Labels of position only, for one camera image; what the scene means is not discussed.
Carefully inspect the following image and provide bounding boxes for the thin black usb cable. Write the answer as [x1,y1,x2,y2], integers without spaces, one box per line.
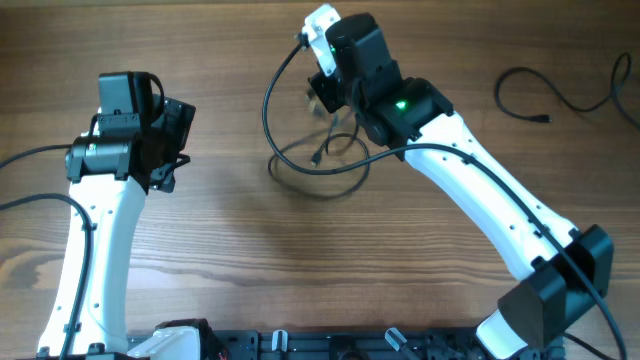
[267,109,372,202]

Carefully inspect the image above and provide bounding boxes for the thick black cable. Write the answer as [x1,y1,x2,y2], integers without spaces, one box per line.
[493,51,640,132]

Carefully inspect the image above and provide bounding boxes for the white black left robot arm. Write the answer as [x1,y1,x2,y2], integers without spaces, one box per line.
[37,72,196,359]

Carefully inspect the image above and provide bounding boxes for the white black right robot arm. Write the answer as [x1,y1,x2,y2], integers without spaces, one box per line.
[302,5,613,359]

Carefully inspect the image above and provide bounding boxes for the black right camera cable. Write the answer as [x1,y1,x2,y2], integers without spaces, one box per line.
[261,37,629,360]

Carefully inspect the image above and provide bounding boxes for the black camera cable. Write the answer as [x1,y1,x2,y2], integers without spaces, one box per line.
[0,143,96,360]
[261,37,629,360]

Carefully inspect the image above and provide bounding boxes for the black left camera cable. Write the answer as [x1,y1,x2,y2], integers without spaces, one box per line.
[0,143,96,360]

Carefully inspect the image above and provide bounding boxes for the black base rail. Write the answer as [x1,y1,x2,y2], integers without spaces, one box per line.
[213,327,492,360]

